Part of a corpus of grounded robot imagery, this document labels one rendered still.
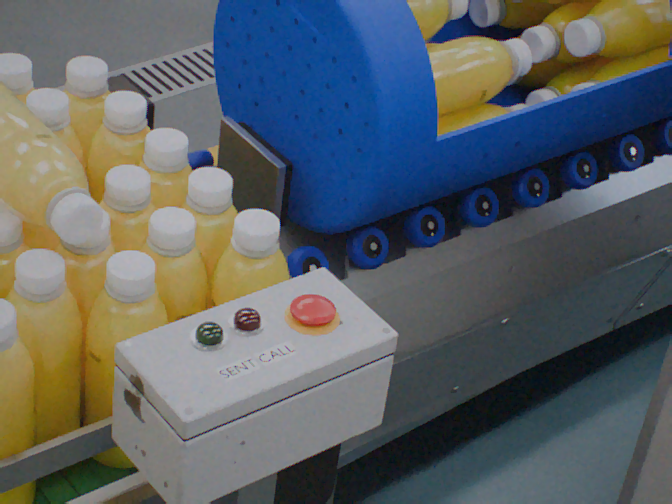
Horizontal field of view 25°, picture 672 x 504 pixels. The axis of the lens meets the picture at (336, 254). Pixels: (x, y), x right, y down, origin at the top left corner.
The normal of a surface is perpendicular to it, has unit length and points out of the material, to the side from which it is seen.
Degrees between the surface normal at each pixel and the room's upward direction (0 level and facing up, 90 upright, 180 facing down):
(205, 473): 90
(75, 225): 90
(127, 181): 0
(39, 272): 0
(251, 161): 90
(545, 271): 71
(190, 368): 0
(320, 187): 90
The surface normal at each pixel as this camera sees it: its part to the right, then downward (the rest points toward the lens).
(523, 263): 0.61, 0.24
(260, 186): -0.79, 0.29
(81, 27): 0.11, -0.79
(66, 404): 0.71, 0.49
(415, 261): 0.55, -0.07
